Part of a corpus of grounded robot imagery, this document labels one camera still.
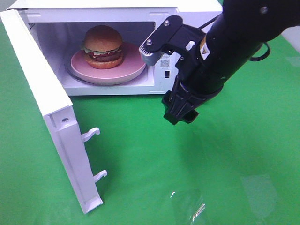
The green table mat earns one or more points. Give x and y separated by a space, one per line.
238 163

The white warning label sticker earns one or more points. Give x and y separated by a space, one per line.
166 61

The pink plate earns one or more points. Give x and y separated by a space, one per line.
130 54

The glass microwave turntable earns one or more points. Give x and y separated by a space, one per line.
70 72

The burger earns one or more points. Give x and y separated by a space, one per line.
102 47

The white microwave oven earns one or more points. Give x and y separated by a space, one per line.
59 27

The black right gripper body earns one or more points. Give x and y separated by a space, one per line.
207 60

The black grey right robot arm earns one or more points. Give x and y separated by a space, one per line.
260 20

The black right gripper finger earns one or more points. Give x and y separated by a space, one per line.
152 48
180 104

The white microwave door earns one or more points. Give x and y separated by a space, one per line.
57 111

